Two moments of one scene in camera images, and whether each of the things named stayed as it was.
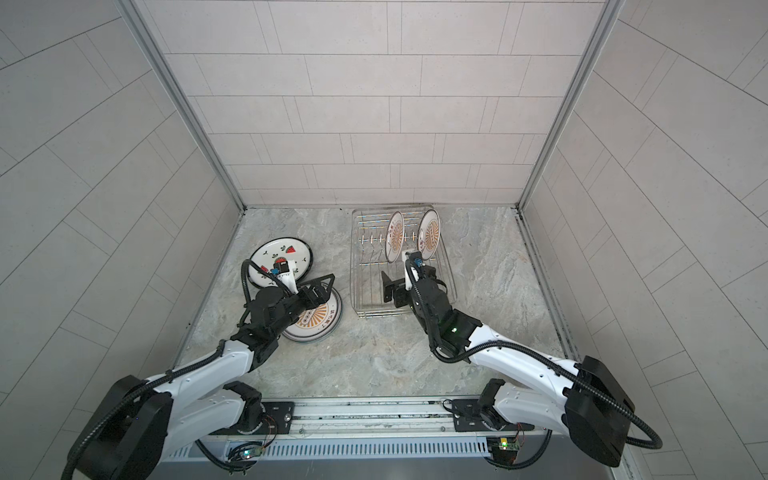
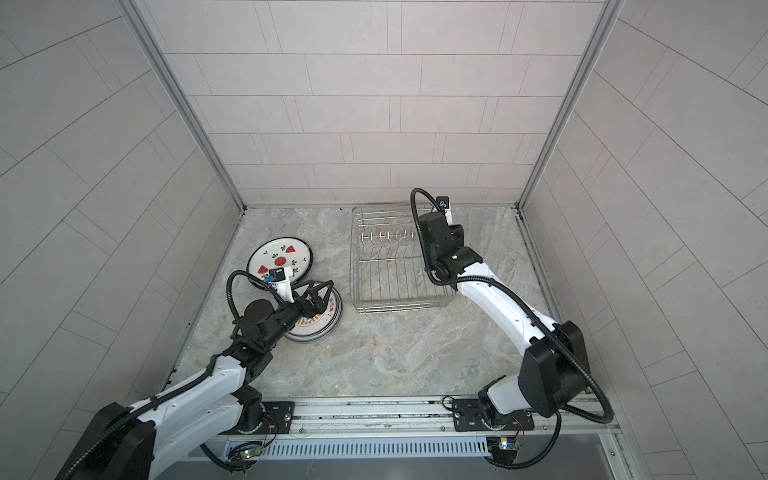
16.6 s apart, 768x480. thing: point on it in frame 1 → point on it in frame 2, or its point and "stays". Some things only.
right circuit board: x=503 y=449 stays
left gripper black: x=311 y=292 stays
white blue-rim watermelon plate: x=277 y=250 stays
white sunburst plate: x=394 y=237 → x=309 y=329
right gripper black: x=402 y=292 → x=441 y=227
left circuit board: x=251 y=452 stays
